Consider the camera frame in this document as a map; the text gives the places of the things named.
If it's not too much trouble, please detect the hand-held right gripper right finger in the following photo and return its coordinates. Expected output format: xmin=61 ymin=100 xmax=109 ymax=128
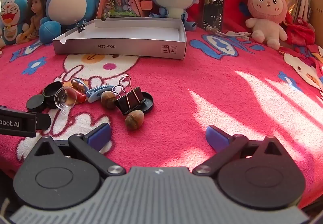
xmin=192 ymin=125 xmax=295 ymax=176

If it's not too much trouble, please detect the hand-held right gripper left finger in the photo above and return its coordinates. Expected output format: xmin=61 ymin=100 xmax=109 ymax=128
xmin=24 ymin=122 xmax=127 ymax=177

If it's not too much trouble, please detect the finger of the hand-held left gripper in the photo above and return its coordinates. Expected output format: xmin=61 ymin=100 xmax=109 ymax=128
xmin=36 ymin=113 xmax=51 ymax=130

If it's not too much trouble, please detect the black bottle cap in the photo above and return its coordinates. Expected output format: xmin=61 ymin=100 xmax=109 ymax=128
xmin=26 ymin=94 xmax=46 ymax=113
xmin=42 ymin=82 xmax=63 ymax=110

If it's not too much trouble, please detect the brown hazelnut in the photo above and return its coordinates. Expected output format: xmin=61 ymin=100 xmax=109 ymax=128
xmin=101 ymin=91 xmax=118 ymax=110
xmin=125 ymin=110 xmax=144 ymax=131

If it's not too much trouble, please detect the red wall plug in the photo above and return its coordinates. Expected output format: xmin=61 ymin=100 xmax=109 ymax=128
xmin=75 ymin=91 xmax=87 ymax=104

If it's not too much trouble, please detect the blue hair clip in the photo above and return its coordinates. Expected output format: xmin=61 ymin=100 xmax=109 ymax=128
xmin=85 ymin=84 xmax=113 ymax=103

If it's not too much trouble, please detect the large black binder clip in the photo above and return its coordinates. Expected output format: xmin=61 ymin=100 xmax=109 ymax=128
xmin=111 ymin=75 xmax=147 ymax=115

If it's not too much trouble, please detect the black round lid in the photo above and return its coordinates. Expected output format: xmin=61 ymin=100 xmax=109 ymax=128
xmin=139 ymin=92 xmax=154 ymax=114

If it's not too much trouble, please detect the shallow white cardboard box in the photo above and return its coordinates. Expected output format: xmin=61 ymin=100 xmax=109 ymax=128
xmin=52 ymin=18 xmax=188 ymax=60

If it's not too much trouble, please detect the pink printed bed blanket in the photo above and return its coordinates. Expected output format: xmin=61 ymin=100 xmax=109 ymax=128
xmin=0 ymin=25 xmax=323 ymax=210

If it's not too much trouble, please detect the small black binder clip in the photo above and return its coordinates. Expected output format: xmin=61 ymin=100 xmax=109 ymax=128
xmin=75 ymin=19 xmax=87 ymax=34

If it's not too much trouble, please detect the blue robot cat plush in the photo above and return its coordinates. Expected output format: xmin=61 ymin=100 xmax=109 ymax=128
xmin=0 ymin=0 xmax=29 ymax=46

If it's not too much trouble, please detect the brown-haired baby doll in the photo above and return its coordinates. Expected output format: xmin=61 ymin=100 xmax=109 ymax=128
xmin=16 ymin=0 xmax=50 ymax=44

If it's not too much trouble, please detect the round blue mouse plush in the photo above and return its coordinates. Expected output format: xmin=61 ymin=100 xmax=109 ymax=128
xmin=38 ymin=0 xmax=106 ymax=45

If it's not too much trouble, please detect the black smartphone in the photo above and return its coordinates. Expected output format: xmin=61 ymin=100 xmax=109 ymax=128
xmin=202 ymin=0 xmax=225 ymax=33

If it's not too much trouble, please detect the red cloth bag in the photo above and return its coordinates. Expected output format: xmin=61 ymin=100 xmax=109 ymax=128
xmin=286 ymin=17 xmax=316 ymax=45

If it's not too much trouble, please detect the pink bunny plush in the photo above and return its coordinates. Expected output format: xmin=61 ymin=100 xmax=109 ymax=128
xmin=245 ymin=0 xmax=288 ymax=51

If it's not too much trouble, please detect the brown cardboard carton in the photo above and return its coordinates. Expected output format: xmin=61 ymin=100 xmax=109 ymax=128
xmin=309 ymin=0 xmax=323 ymax=38

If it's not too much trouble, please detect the beige lanyard strap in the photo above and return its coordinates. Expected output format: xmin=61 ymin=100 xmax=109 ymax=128
xmin=206 ymin=25 xmax=253 ymax=40

